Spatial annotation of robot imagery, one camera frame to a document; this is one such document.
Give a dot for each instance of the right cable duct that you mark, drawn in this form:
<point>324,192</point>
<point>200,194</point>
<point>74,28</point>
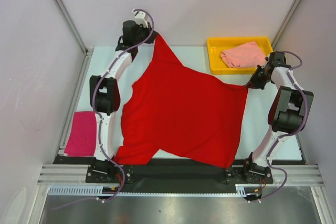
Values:
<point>249,190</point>

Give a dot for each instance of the aluminium frame rail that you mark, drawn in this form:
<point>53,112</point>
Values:
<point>57,174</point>

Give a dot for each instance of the left cable duct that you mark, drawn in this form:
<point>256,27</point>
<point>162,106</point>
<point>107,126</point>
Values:
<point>82,190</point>

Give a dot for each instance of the cable duct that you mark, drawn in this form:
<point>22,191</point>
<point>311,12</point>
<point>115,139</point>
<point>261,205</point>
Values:
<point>82,190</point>
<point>249,190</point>

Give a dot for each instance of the left aluminium corner post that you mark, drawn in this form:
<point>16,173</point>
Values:
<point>71,25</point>

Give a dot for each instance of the pink t shirt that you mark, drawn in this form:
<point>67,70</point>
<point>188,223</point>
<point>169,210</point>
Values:
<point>247,55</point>

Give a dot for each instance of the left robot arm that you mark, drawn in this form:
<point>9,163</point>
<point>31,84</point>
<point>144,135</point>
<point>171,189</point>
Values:
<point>105,98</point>

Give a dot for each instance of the folded magenta t shirt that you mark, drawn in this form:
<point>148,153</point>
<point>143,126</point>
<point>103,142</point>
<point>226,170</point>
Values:
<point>82,139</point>

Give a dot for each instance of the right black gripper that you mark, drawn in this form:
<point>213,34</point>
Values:
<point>254,83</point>

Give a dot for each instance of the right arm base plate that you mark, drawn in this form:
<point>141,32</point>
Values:
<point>248,175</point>

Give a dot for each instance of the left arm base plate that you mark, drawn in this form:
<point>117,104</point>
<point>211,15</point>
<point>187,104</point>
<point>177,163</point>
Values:
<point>102,172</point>

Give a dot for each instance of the right aluminium corner post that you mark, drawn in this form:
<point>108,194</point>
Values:
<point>287,19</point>

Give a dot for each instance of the yellow plastic bin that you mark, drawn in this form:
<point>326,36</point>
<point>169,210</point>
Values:
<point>216,45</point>

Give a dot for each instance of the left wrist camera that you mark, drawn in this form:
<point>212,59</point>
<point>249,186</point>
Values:
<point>140,18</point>

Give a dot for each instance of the aluminium corner post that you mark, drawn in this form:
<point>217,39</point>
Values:
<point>287,19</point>
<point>71,25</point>

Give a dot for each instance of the red t shirt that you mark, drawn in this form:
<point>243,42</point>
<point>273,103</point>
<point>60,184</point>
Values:
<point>181,111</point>

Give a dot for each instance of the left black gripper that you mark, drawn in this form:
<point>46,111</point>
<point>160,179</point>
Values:
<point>147,30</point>

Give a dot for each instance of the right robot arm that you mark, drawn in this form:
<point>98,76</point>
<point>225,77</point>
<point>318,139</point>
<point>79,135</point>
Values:
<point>290,109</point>

